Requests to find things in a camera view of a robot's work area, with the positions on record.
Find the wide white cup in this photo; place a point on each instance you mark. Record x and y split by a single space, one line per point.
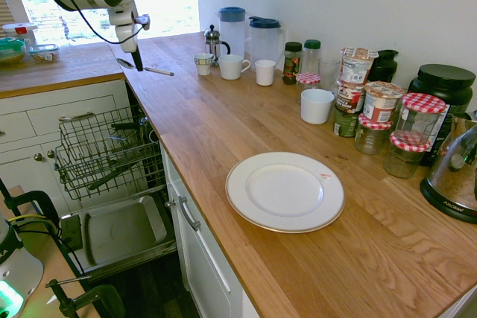
316 107

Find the small clear glass food container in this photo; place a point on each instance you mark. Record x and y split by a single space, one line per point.
44 53

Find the red and white yogurt cup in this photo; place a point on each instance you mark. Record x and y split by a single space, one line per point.
380 104

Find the white yogurt cup with label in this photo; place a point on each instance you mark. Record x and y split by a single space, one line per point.
357 66

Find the open dishwasher door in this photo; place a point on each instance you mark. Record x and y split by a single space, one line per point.
123 225

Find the glass jar with gingham lid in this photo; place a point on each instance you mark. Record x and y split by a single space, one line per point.
404 159
372 137

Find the spice jar with green lid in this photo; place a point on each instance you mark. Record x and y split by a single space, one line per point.
311 57

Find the round silver cabinet knob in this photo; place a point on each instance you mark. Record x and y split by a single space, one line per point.
38 157
50 154

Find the red and brown yogurt cup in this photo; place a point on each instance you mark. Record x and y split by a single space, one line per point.
349 96

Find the dark utensil in rack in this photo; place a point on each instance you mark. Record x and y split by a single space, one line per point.
106 180

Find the food container with red clip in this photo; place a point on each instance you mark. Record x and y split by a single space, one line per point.
19 31

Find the black metal clamp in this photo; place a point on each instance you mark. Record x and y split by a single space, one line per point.
39 199
100 297

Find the black shaker bottle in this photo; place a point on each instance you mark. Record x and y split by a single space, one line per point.
384 66

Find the tall pitcher with blue lid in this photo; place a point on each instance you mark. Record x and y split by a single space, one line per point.
232 31

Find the large jar with gingham lid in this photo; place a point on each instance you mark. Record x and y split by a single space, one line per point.
421 117

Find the glass french press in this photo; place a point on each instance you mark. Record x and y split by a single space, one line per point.
214 44

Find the clear pitcher with dark lid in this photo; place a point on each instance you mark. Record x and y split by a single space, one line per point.
266 44

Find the spice jar with black lid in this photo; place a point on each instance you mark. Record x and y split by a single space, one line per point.
292 63

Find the white ribbed paper cup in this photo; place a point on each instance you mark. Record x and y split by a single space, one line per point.
265 72

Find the patterned ceramic mug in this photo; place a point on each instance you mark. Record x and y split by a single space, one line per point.
203 64

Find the small jar with gingham lid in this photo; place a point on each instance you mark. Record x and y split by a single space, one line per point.
308 79

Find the stainless steel electric kettle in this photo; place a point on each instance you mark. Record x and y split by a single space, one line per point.
452 176

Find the silver metal spoon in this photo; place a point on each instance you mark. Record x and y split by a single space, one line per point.
160 71

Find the white plate with gold rim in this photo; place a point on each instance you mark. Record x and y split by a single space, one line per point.
285 191

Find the large black protein tub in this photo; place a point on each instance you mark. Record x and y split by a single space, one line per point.
447 81

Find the white cabinet with drawers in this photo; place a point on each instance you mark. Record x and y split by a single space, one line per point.
22 124

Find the green food tub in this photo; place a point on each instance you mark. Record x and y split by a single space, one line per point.
344 122

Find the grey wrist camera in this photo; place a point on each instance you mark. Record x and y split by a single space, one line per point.
143 21

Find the clear drinking glass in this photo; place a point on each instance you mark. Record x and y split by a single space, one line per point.
329 72

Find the green lidded food container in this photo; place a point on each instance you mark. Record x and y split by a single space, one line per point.
11 51

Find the wooden robot mounting board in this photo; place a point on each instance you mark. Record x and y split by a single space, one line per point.
56 262

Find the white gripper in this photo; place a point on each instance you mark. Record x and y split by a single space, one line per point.
126 37

